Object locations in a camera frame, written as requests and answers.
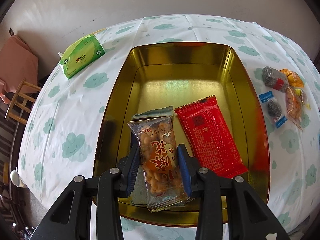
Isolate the red snack packet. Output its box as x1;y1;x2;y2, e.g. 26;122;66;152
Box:
174;95;248;178

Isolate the maroon gold toffee tin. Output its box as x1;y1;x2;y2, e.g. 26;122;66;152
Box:
92;41;271;228

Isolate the blue-ended candy packet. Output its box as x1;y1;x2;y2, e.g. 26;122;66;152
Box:
258;90;287;128

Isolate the pink cloth covered furniture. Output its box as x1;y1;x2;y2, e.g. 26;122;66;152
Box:
1;35;39;105

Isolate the yellow-edged clear snack packet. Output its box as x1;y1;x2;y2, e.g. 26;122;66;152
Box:
294;88;311;109

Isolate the clear peanut snack packet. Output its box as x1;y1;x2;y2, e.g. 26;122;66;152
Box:
126;116;189;213

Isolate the wooden stool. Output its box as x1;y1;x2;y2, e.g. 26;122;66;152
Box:
4;79;41;125

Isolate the green tissue pack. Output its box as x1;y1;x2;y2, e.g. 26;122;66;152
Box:
59;34;105;79

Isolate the grey seaweed snack packet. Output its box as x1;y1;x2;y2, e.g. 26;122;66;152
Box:
262;66;289;93

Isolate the orange snack packet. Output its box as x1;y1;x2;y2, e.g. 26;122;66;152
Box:
280;68;304;88

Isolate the dark wooden bench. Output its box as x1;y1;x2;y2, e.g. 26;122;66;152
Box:
1;102;29;239

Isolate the white round object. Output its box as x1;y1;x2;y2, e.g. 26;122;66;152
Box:
10;170;26;188

